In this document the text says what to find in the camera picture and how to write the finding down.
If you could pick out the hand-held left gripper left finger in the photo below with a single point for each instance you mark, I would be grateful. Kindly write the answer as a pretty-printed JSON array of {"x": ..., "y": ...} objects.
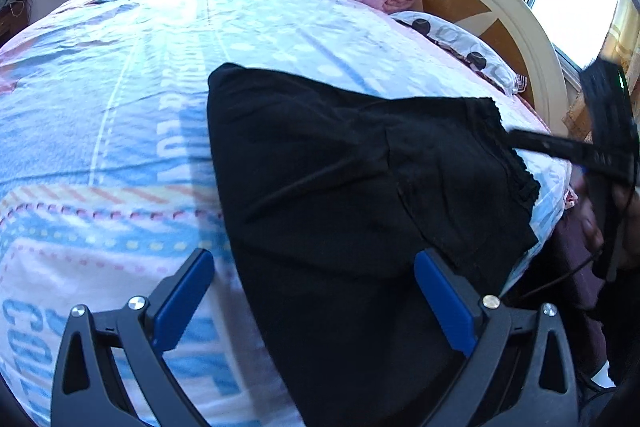
[{"x": 182, "y": 297}]

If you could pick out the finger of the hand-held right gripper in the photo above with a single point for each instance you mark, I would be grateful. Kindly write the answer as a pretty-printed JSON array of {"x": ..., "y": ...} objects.
[{"x": 560, "y": 147}]

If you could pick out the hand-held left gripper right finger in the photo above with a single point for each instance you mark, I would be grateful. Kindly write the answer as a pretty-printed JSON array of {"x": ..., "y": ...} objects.
[{"x": 445, "y": 302}]

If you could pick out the black pants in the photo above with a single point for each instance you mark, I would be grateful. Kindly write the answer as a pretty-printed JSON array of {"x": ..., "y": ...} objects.
[{"x": 320, "y": 207}]

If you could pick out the person's right hand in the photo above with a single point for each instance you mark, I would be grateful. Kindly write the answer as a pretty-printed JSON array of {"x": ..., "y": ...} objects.
[{"x": 590, "y": 217}]

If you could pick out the yellow curtain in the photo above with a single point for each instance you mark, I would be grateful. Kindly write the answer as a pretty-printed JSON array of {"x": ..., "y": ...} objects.
[{"x": 625, "y": 37}]

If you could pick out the wooden bed headboard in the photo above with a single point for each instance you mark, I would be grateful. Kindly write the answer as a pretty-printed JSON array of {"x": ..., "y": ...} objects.
[{"x": 520, "y": 32}]

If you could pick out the dark maroon clothing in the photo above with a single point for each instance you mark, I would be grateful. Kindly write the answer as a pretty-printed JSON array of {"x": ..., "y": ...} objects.
[{"x": 575, "y": 297}]

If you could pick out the white dotted pillow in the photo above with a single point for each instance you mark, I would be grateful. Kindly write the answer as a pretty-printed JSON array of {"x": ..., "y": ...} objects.
[{"x": 465, "y": 37}]

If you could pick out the printed pink blue bed sheet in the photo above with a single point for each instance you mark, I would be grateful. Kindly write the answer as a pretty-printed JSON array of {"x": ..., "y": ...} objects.
[{"x": 125, "y": 117}]

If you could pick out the wooden cabinet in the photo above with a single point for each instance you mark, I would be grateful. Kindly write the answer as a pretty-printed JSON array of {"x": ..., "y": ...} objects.
[{"x": 11, "y": 19}]

